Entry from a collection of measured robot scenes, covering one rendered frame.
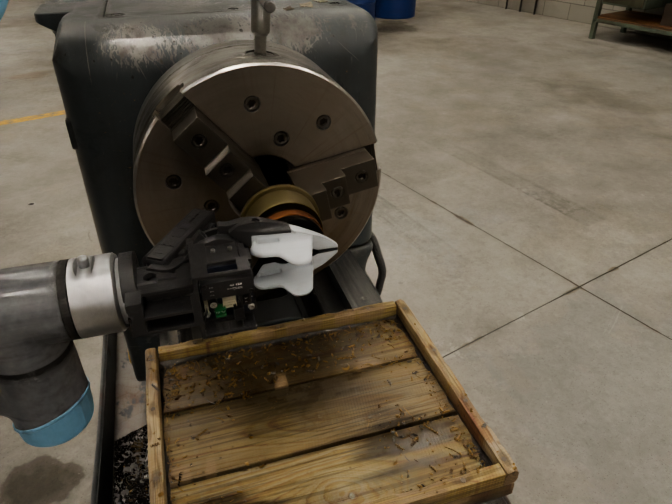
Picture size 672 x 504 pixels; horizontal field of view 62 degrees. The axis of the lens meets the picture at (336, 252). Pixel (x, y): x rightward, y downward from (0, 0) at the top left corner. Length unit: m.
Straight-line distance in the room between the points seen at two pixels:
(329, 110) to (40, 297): 0.38
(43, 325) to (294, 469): 0.29
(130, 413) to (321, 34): 0.79
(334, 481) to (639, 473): 1.40
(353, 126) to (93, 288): 0.37
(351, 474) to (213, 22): 0.60
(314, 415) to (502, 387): 1.38
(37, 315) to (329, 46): 0.53
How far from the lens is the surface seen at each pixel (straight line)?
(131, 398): 1.23
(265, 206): 0.60
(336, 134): 0.71
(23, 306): 0.54
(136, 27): 0.83
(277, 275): 0.58
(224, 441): 0.66
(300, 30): 0.84
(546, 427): 1.93
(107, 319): 0.54
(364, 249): 1.00
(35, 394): 0.60
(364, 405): 0.69
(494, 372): 2.05
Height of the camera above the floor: 1.40
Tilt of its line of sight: 33 degrees down
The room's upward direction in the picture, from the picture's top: straight up
